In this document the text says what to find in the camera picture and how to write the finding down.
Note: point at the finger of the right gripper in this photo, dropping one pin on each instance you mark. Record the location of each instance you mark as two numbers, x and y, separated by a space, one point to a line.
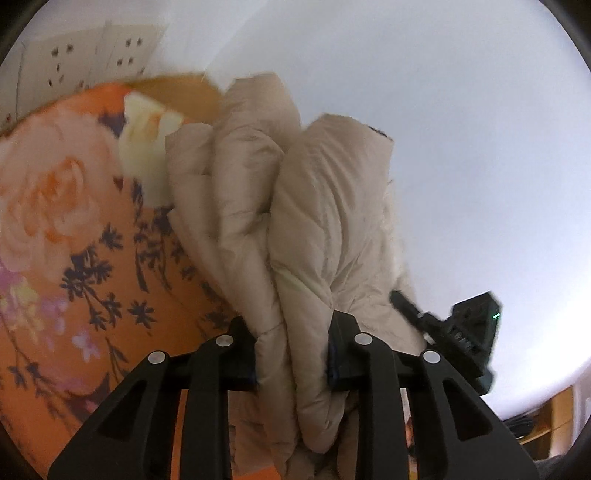
410 311

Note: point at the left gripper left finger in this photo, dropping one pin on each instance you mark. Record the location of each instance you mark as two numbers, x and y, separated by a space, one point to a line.
131 433

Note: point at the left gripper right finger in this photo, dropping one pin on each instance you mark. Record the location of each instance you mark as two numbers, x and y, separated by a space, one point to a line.
456 434

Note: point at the beige puffer jacket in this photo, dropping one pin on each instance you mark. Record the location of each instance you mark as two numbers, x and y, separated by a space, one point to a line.
291 224

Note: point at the wooden shelf furniture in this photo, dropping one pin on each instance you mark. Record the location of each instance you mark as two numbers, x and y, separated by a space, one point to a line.
546 432

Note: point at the orange floral blanket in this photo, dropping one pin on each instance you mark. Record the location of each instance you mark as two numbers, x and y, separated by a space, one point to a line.
93 277

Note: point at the white wall socket middle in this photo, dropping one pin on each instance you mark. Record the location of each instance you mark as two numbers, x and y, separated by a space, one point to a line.
54 67

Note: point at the white wall socket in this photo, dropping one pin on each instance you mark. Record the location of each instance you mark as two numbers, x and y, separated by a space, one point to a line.
124 51
54 67

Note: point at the white wall socket right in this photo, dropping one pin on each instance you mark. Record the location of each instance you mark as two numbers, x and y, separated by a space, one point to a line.
124 51

